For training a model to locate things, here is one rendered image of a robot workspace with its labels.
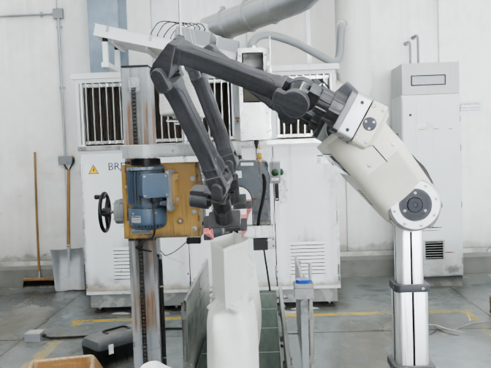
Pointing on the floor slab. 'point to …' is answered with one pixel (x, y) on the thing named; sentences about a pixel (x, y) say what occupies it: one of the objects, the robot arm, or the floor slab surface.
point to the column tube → (145, 104)
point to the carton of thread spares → (67, 362)
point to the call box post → (305, 333)
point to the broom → (37, 250)
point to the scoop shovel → (68, 256)
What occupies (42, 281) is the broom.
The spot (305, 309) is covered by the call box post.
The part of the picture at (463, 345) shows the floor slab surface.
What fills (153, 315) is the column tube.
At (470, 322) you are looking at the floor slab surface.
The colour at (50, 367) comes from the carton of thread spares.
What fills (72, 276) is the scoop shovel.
